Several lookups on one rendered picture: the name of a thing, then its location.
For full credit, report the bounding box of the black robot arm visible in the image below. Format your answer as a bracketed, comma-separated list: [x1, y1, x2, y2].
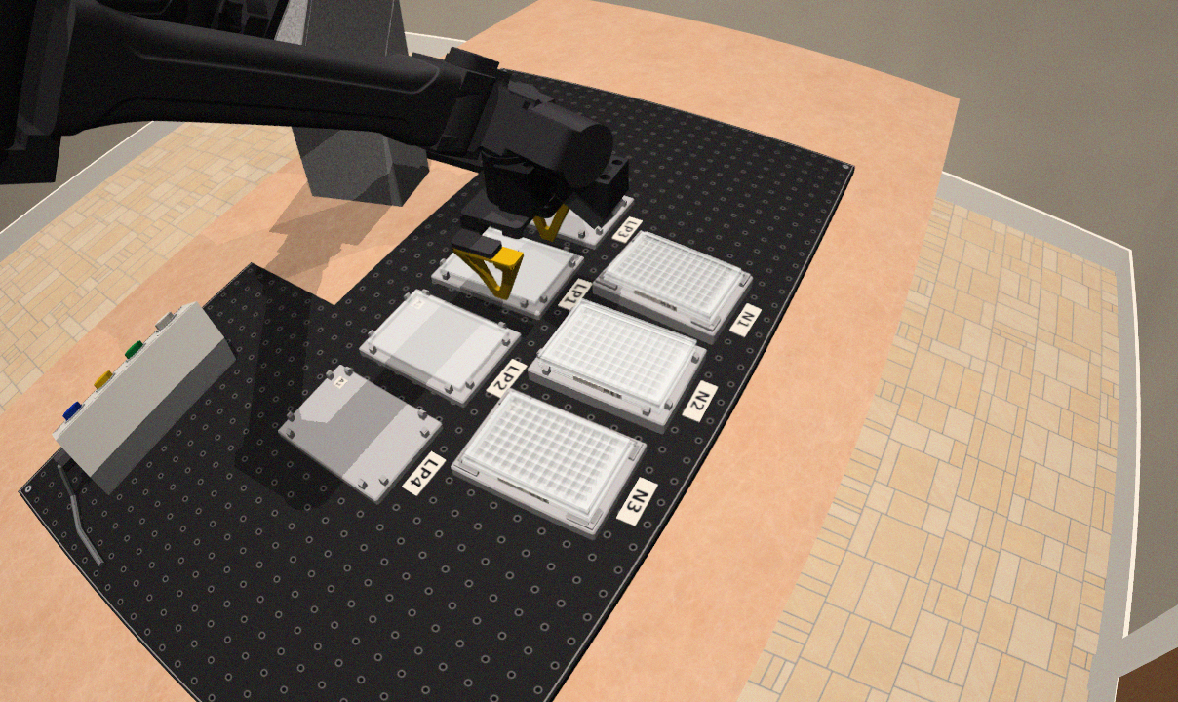
[0, 0, 629, 229]

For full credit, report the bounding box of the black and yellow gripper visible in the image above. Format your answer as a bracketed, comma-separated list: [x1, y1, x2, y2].
[452, 150, 569, 300]

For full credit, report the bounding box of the grey control panel with coloured buttons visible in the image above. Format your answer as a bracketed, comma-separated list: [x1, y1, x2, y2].
[52, 302, 236, 568]

